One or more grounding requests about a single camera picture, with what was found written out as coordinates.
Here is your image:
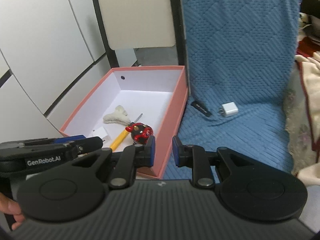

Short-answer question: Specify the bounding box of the pink cardboard box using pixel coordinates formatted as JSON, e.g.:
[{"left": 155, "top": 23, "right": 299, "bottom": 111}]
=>
[{"left": 59, "top": 65, "right": 188, "bottom": 180}]

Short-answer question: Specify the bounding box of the small black label tag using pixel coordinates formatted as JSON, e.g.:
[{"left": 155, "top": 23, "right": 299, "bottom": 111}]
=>
[{"left": 191, "top": 101, "right": 211, "bottom": 118}]

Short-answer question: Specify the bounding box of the yellow screwdriver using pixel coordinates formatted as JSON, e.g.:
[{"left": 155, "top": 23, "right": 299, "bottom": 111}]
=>
[{"left": 109, "top": 113, "right": 143, "bottom": 152}]

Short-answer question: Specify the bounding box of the white plush bone toy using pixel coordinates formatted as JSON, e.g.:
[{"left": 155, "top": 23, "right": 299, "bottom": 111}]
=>
[{"left": 103, "top": 106, "right": 130, "bottom": 126}]

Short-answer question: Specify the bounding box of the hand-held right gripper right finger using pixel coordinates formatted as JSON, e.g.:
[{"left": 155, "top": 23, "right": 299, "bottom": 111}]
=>
[{"left": 172, "top": 136, "right": 253, "bottom": 189}]

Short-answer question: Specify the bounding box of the white charger plug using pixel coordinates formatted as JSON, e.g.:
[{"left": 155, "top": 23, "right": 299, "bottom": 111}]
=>
[
  {"left": 219, "top": 102, "right": 239, "bottom": 118},
  {"left": 93, "top": 127, "right": 110, "bottom": 142}
]

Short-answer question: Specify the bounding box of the blue textured seat cover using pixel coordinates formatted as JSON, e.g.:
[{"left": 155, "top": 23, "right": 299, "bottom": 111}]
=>
[{"left": 164, "top": 0, "right": 300, "bottom": 180}]

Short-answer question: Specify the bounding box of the floral lace cloth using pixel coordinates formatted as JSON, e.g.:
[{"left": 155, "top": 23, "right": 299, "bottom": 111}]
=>
[{"left": 282, "top": 67, "right": 318, "bottom": 176}]

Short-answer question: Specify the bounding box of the cream folding chair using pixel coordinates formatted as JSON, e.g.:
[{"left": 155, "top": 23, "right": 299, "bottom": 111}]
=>
[{"left": 90, "top": 0, "right": 187, "bottom": 68}]

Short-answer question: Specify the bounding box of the person's left hand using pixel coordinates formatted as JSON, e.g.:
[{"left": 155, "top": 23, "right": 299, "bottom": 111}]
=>
[{"left": 0, "top": 192, "right": 26, "bottom": 230}]

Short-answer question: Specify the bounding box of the white wardrobe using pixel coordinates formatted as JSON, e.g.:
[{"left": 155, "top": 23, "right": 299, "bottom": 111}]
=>
[{"left": 0, "top": 0, "right": 113, "bottom": 138}]

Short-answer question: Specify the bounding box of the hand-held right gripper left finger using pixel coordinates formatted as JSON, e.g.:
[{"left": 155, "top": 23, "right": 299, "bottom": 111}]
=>
[{"left": 72, "top": 135, "right": 156, "bottom": 189}]

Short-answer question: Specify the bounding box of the dark brown handbag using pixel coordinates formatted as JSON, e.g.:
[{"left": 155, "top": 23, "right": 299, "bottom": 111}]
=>
[{"left": 301, "top": 0, "right": 320, "bottom": 43}]

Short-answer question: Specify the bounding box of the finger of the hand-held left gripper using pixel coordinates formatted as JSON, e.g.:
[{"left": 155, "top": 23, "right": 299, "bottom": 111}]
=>
[
  {"left": 76, "top": 137, "right": 104, "bottom": 153},
  {"left": 54, "top": 135, "right": 87, "bottom": 144}
]

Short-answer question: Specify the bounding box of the red and black figurine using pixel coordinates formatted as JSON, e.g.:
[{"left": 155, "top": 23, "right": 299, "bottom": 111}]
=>
[{"left": 125, "top": 122, "right": 153, "bottom": 144}]

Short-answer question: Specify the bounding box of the cream black red blanket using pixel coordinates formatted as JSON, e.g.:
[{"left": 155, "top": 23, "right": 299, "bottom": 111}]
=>
[{"left": 295, "top": 37, "right": 320, "bottom": 188}]

